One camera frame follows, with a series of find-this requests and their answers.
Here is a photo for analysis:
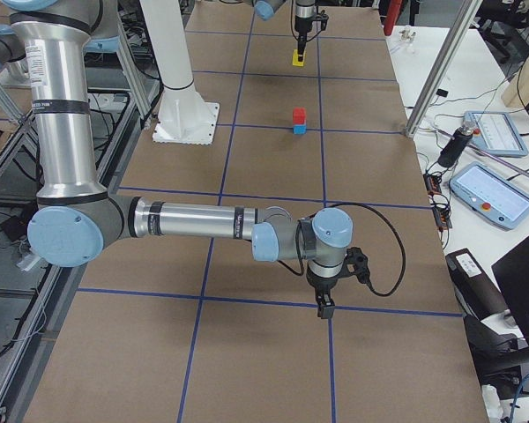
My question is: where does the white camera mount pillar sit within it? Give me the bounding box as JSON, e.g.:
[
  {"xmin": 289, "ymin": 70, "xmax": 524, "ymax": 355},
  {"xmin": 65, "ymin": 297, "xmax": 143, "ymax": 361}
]
[{"xmin": 140, "ymin": 0, "xmax": 220, "ymax": 145}]

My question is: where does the yellow foam block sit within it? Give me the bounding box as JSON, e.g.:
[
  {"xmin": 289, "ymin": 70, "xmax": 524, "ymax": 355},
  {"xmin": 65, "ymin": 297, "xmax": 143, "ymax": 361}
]
[{"xmin": 292, "ymin": 49, "xmax": 306, "ymax": 67}]

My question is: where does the red foam block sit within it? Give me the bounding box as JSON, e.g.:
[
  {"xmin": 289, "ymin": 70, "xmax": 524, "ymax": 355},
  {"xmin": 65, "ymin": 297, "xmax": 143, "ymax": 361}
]
[{"xmin": 292, "ymin": 107, "xmax": 307, "ymax": 125}]

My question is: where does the red fire extinguisher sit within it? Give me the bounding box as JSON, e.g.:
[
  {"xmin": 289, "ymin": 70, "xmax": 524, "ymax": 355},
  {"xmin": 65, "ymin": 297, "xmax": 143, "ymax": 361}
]
[{"xmin": 384, "ymin": 0, "xmax": 402, "ymax": 36}]

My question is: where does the teach pendant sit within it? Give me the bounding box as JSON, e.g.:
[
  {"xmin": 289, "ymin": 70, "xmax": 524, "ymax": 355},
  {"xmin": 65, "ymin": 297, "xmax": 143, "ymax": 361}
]
[
  {"xmin": 449, "ymin": 162, "xmax": 529, "ymax": 230},
  {"xmin": 464, "ymin": 111, "xmax": 529, "ymax": 158}
]

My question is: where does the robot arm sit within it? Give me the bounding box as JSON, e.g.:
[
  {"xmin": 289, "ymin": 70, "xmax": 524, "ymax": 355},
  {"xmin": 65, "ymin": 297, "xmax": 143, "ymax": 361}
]
[
  {"xmin": 8, "ymin": 1, "xmax": 360, "ymax": 319},
  {"xmin": 243, "ymin": 0, "xmax": 329, "ymax": 67}
]

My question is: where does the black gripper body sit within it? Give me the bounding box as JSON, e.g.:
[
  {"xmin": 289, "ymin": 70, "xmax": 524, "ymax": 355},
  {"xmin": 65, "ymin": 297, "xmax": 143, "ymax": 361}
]
[
  {"xmin": 294, "ymin": 16, "xmax": 314, "ymax": 39},
  {"xmin": 306, "ymin": 263, "xmax": 349, "ymax": 297}
]

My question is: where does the blue foam block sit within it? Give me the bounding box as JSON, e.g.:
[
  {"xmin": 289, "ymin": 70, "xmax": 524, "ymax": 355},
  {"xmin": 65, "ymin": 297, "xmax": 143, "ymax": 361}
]
[{"xmin": 293, "ymin": 123, "xmax": 307, "ymax": 135}]

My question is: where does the black water bottle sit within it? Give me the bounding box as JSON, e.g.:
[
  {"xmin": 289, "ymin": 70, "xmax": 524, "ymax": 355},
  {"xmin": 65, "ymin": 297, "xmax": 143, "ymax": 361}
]
[{"xmin": 437, "ymin": 123, "xmax": 474, "ymax": 168}]

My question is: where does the black monitor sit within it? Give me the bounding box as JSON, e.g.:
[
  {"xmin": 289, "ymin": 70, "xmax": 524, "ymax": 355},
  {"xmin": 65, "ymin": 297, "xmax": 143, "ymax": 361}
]
[{"xmin": 492, "ymin": 236, "xmax": 529, "ymax": 340}]

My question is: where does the aluminium frame post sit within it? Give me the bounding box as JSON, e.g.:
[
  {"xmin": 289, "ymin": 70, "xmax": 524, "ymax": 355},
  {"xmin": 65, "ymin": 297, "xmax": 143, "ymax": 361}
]
[{"xmin": 404, "ymin": 0, "xmax": 482, "ymax": 138}]

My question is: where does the far teach pendant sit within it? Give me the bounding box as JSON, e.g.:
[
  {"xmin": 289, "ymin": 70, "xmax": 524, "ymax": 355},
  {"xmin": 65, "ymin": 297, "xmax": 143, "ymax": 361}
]
[{"xmin": 464, "ymin": 111, "xmax": 529, "ymax": 158}]

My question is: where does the near teach pendant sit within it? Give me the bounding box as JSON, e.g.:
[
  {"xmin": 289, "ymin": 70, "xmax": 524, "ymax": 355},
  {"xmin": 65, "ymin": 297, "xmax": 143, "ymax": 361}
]
[{"xmin": 449, "ymin": 162, "xmax": 529, "ymax": 230}]

